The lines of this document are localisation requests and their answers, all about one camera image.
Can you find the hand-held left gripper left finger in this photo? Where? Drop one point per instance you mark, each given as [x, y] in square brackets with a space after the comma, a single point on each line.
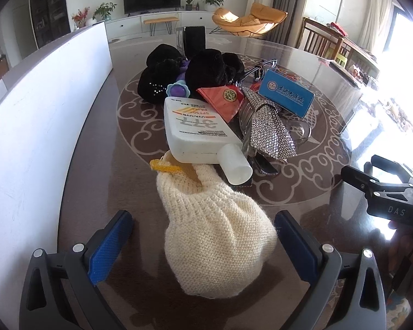
[110, 247]

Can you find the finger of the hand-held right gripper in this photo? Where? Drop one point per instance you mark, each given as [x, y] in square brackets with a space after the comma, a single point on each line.
[387, 166]
[356, 177]

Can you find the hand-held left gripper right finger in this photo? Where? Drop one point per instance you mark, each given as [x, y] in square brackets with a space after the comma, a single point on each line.
[296, 244]

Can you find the cream knit hat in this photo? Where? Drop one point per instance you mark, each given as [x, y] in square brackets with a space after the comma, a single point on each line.
[213, 240]

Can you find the red pouch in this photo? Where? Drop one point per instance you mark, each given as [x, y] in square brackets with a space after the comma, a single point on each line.
[220, 101]

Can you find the patterned brown desktop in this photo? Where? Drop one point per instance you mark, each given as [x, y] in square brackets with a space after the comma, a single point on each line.
[330, 110]

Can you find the person's right hand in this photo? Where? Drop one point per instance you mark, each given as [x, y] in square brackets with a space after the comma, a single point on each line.
[404, 247]

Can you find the clear glass dish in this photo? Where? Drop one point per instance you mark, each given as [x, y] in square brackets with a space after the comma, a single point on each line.
[301, 132]

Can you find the rhinestone bow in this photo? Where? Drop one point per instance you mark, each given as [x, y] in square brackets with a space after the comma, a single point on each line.
[272, 130]

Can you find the floral patterned cloth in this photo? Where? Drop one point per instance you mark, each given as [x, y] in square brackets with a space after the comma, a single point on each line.
[399, 312]

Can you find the blue card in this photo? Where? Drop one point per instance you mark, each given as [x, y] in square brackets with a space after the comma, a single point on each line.
[285, 92]

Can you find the yellow stool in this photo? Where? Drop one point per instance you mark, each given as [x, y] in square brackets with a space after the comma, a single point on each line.
[344, 58]

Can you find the cluttered wooden side table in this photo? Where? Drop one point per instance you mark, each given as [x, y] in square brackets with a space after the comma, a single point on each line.
[356, 53]

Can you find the white partition board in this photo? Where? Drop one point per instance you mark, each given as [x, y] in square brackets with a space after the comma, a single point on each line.
[38, 127]

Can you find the wooden chair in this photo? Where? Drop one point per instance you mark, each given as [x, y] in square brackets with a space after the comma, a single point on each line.
[316, 37]

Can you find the white sunscreen bottle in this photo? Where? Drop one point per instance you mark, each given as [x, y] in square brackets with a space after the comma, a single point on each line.
[192, 127]

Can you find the white sheer curtain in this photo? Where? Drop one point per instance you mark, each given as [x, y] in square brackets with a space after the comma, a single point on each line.
[377, 17]

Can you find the purple toy wand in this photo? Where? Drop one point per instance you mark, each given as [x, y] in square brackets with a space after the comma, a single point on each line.
[178, 89]

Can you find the black beaded plush hat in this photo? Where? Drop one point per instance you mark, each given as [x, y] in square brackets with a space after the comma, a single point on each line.
[155, 79]

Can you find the orange lounge chair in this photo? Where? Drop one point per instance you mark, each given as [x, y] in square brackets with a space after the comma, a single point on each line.
[251, 17]

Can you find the black speaker box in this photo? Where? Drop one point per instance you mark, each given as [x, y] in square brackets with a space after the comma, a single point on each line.
[194, 39]

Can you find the white television cabinet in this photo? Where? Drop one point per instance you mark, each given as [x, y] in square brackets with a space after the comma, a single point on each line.
[196, 20]

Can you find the white round vase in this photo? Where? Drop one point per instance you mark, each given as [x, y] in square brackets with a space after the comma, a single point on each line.
[91, 21]

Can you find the large potted plant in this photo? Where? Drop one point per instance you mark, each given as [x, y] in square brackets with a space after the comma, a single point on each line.
[210, 0]

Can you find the red flowers in vase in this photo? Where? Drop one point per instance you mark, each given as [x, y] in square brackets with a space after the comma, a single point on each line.
[80, 17]

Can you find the wooden bench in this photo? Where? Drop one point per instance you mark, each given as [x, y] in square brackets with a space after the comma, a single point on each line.
[160, 19]

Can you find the leafy green potted plant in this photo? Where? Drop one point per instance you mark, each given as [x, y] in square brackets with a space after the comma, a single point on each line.
[105, 10]

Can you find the small potted plant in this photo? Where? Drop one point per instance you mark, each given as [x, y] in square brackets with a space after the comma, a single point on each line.
[188, 1]

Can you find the dark display cabinet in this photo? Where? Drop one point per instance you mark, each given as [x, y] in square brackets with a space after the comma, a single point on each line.
[51, 7]

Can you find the metal frame sunglasses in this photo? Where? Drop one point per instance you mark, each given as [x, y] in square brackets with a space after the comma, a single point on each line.
[261, 68]

